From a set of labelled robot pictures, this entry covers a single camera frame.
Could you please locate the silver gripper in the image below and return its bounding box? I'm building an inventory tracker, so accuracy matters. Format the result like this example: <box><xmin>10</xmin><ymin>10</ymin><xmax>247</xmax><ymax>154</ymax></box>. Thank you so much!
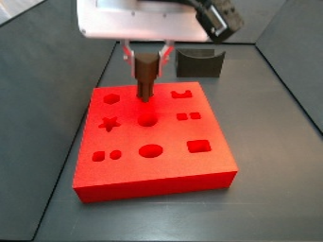
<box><xmin>78</xmin><ymin>0</ymin><xmax>209</xmax><ymax>76</ymax></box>

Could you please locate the red shape sorting board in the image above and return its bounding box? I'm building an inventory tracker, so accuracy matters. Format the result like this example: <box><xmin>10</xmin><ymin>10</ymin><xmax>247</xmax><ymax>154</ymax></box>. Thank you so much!
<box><xmin>74</xmin><ymin>82</ymin><xmax>239</xmax><ymax>203</ymax></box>

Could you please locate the brown three prong peg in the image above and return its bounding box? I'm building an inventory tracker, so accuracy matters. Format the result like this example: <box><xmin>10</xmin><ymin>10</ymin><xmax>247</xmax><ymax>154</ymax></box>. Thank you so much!
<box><xmin>135</xmin><ymin>53</ymin><xmax>159</xmax><ymax>102</ymax></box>

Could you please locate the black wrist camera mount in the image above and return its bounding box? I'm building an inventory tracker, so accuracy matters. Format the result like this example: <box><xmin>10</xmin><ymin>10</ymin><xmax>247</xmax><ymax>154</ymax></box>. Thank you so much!
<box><xmin>138</xmin><ymin>0</ymin><xmax>246</xmax><ymax>44</ymax></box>

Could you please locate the black curved peg stand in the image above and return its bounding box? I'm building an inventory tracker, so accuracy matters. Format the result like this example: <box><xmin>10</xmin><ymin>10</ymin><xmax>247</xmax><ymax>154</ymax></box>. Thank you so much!
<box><xmin>175</xmin><ymin>48</ymin><xmax>226</xmax><ymax>78</ymax></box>

